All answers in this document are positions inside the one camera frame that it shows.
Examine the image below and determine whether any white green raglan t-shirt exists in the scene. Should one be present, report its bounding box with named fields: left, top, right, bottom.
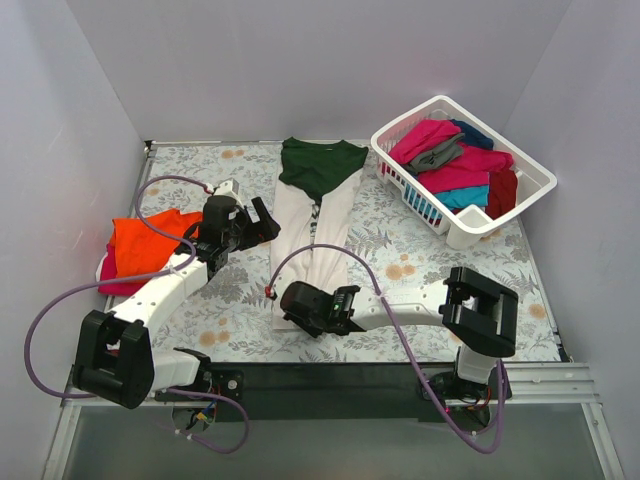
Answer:
left=269, top=137, right=370, bottom=333

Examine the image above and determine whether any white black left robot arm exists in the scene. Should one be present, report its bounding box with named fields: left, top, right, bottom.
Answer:
left=72, top=195, right=280, bottom=409

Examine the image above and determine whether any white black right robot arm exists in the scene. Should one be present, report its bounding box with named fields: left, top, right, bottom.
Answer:
left=278, top=267, right=519, bottom=398

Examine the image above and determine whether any floral patterned table mat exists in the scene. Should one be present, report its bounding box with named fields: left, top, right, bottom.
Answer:
left=142, top=143, right=560, bottom=362

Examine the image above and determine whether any folded orange t-shirt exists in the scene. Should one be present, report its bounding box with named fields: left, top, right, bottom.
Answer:
left=100, top=209, right=202, bottom=280

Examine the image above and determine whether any folded pink t-shirt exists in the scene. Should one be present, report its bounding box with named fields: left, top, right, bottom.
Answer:
left=95, top=244, right=147, bottom=297

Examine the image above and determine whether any white plastic laundry basket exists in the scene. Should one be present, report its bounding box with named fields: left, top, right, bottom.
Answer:
left=370, top=95, right=557, bottom=250

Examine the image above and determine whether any teal shirt in basket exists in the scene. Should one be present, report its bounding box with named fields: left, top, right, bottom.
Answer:
left=435, top=185, right=489, bottom=210

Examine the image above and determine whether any magenta shirt in basket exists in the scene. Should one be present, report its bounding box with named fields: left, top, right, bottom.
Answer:
left=417, top=146, right=514, bottom=194
left=389, top=119, right=461, bottom=165

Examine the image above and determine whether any grey shirt in basket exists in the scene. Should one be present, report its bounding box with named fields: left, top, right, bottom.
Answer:
left=405, top=143, right=464, bottom=175

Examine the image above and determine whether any dark red shirt in basket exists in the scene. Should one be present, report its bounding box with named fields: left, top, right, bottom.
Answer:
left=485, top=170, right=518, bottom=219

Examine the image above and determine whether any navy blue shirt in basket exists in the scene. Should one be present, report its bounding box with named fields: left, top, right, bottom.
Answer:
left=450, top=119, right=494, bottom=151

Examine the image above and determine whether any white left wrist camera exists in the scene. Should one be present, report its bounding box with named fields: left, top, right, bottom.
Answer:
left=205, top=178, right=239, bottom=199

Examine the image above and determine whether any black metal base rail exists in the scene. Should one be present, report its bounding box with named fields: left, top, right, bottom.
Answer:
left=154, top=361, right=513, bottom=424

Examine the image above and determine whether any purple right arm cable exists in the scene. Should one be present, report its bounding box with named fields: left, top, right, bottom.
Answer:
left=264, top=243, right=512, bottom=455

